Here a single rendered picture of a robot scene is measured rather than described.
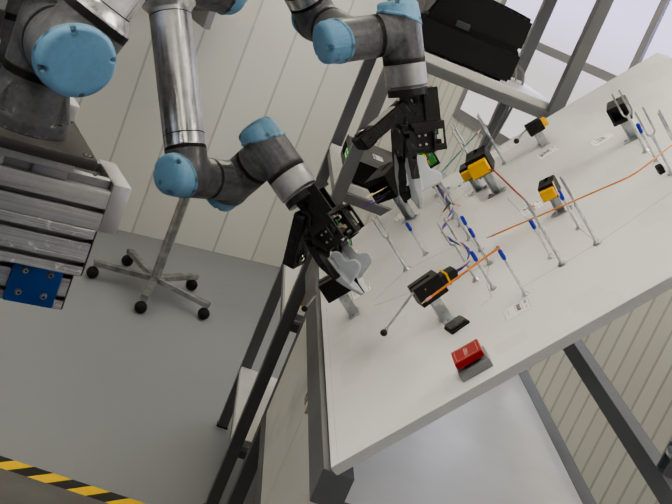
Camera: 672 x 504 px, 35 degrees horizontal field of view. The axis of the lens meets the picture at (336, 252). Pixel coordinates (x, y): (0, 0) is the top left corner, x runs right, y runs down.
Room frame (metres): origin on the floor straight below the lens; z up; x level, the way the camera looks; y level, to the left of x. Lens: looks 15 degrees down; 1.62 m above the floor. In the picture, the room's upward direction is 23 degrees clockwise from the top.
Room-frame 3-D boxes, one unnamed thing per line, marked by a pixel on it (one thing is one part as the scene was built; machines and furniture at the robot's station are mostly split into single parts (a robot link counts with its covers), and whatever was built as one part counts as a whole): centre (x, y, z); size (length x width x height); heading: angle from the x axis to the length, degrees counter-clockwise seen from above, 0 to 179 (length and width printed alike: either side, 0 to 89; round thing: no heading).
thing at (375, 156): (3.03, -0.08, 1.09); 0.35 x 0.33 x 0.07; 8
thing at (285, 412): (2.42, -0.04, 0.60); 0.55 x 0.02 x 0.39; 8
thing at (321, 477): (2.14, -0.06, 0.83); 1.18 x 0.06 x 0.06; 8
